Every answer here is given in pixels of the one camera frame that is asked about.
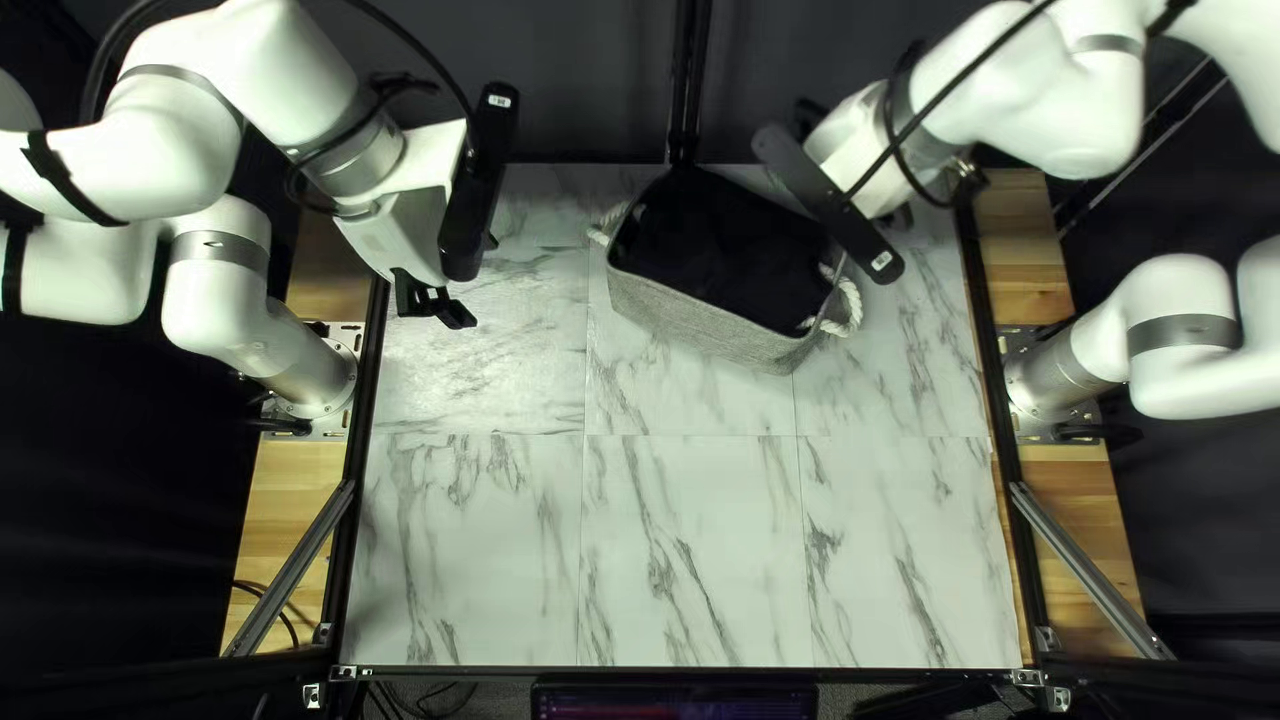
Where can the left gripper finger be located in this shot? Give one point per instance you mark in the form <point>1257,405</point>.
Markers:
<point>455,315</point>
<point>415,295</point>

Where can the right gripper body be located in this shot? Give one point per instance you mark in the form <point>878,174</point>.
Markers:
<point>850,135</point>

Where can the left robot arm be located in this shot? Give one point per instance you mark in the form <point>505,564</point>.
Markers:
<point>190,120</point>

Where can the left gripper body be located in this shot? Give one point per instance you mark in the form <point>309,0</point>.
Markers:
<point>400,210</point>

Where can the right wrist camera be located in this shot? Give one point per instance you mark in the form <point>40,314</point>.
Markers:
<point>840,220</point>

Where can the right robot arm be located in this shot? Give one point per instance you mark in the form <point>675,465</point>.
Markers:
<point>1050,90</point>

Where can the laptop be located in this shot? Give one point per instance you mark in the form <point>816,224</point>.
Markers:
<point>675,702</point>

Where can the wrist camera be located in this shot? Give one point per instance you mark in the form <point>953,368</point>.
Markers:
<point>475,180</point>
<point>840,220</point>

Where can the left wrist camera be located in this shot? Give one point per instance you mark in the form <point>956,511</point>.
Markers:
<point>475,180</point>

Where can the grey fabric basket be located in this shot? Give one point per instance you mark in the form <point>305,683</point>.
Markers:
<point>700,325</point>

